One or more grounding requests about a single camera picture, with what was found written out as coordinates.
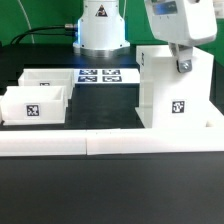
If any white front obstacle wall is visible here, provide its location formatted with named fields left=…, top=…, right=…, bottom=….
left=0, top=127, right=224, bottom=157

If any white thin cable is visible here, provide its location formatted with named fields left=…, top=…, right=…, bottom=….
left=17, top=0, right=36, bottom=45

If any black cable bundle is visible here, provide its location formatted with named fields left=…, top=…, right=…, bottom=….
left=9, top=23, right=79, bottom=46

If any white drawer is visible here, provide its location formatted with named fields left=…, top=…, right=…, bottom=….
left=0, top=86, right=67, bottom=125
left=18, top=69, right=74, bottom=99

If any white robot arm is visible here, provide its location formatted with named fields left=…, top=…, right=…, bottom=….
left=73, top=0, right=217, bottom=73

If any white rear drawer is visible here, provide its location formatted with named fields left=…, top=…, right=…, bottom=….
left=18, top=69, right=74, bottom=99

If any white drawer cabinet box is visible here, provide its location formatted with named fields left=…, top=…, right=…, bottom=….
left=136, top=45, right=224, bottom=128

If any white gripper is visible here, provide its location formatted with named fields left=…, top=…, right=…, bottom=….
left=144, top=0, right=217, bottom=73

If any white front drawer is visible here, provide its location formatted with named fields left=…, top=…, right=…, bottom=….
left=0, top=86, right=67, bottom=125

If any white tag sheet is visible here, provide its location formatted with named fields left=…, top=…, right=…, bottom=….
left=74, top=68, right=140, bottom=84

